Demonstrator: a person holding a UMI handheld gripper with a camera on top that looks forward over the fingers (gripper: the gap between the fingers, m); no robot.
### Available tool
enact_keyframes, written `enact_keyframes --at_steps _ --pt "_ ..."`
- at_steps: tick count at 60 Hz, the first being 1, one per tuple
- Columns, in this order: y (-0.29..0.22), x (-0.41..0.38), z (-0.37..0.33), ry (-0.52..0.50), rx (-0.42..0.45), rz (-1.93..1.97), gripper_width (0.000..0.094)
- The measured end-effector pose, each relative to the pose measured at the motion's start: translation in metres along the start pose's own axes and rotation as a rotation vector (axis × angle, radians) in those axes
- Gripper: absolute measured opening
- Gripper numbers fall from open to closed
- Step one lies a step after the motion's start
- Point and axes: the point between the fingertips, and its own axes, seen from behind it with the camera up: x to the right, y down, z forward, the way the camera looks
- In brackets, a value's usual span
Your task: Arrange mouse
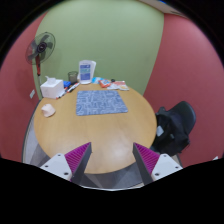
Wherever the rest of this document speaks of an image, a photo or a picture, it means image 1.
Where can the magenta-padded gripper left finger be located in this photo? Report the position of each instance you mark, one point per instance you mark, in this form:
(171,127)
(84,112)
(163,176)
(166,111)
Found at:
(59,164)

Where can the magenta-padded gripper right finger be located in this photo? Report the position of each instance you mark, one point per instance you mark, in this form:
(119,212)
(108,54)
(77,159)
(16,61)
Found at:
(163,165)

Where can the beige computer mouse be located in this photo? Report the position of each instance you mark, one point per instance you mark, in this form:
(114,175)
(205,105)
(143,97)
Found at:
(48,110)

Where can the blue patterned mouse pad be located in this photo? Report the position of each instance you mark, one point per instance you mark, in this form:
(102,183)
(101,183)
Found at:
(100,102)

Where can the black backpack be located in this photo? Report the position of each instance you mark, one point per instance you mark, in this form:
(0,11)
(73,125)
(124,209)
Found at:
(170,130)

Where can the white tissue box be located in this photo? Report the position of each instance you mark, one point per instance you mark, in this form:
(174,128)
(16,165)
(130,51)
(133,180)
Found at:
(51,89)

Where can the black mesh pen cup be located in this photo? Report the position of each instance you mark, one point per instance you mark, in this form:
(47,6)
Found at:
(73,77)

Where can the red and white snack packet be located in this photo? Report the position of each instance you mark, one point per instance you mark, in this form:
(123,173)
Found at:
(122,86)

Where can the light blue packet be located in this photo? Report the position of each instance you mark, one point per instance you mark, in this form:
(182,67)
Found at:
(96,80)

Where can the blue and white sign stand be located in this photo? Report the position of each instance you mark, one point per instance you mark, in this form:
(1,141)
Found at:
(85,71)

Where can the grey and red standing fan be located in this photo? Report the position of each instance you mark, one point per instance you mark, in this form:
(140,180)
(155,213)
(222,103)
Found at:
(41,47)

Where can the white wall outlet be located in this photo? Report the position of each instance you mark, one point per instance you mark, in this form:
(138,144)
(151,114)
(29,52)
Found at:
(32,94)

